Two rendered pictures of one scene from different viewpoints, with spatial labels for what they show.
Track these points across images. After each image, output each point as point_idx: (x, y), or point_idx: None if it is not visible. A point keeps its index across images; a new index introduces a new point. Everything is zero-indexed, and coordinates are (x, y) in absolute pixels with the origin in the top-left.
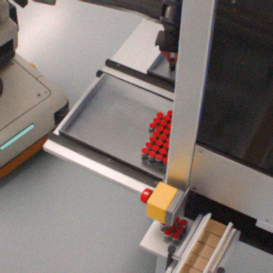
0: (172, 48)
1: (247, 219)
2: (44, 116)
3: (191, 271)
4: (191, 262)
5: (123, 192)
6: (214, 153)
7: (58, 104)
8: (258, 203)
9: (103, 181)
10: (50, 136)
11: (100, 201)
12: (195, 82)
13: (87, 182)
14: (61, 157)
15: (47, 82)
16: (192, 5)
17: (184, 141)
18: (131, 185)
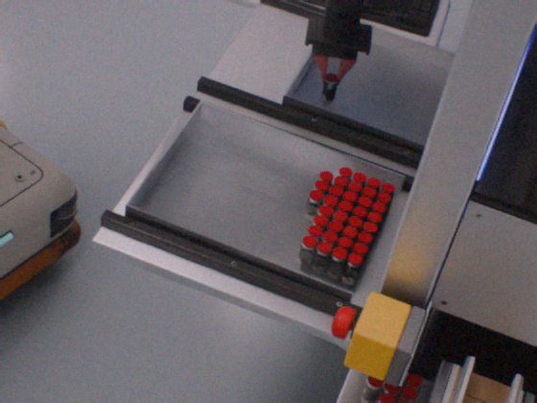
0: (341, 48)
1: (525, 374)
2: (32, 218)
3: None
4: None
5: (186, 363)
6: (511, 217)
7: (59, 196)
8: None
9: (147, 344)
10: (107, 220)
11: (144, 382)
12: (508, 48)
13: (115, 346)
14: (132, 262)
15: (35, 154)
16: None
17: (447, 193)
18: (287, 312)
